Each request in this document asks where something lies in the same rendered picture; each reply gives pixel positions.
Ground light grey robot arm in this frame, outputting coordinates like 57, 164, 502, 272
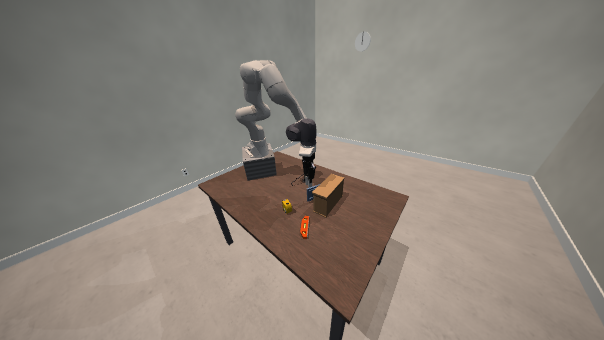
235, 60, 317, 158

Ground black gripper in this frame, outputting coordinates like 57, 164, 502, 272
302, 153, 316, 188

